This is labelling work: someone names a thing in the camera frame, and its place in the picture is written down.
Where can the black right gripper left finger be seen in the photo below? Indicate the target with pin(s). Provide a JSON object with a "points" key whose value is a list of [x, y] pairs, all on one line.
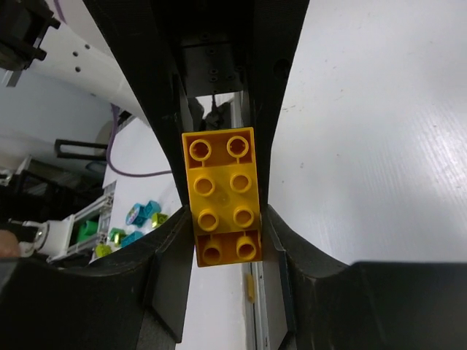
{"points": [[134, 298]]}

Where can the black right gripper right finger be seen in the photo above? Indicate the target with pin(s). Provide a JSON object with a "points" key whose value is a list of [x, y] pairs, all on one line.
{"points": [[365, 305]]}

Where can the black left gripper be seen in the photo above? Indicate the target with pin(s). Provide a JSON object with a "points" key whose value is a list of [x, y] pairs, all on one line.
{"points": [[212, 43]]}

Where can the yellow two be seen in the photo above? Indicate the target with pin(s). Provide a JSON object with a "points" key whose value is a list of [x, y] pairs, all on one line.
{"points": [[223, 196]]}

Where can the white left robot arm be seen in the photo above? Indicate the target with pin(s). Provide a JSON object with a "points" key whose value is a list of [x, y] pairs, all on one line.
{"points": [[33, 37]]}

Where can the pile of coloured blocks background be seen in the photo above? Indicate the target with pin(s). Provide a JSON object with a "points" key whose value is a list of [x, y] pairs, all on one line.
{"points": [[97, 237]]}

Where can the aluminium rail front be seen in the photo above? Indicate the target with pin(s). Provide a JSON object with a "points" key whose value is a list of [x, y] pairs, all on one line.
{"points": [[255, 314]]}

